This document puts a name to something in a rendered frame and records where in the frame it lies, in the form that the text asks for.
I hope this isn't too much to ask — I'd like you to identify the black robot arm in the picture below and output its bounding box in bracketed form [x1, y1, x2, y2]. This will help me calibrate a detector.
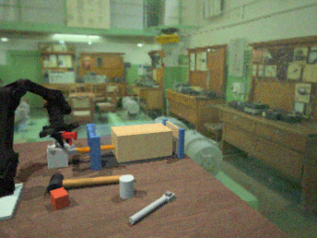
[0, 78, 71, 197]

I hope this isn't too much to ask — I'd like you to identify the grey cylinder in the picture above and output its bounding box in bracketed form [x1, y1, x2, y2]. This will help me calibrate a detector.
[119, 175, 134, 199]

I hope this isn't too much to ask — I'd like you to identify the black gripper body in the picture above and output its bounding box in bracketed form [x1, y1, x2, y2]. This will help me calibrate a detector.
[39, 114, 79, 138]

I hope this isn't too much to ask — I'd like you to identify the grey metal handle with square end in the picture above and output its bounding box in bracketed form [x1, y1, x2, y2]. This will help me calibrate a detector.
[129, 191, 175, 224]

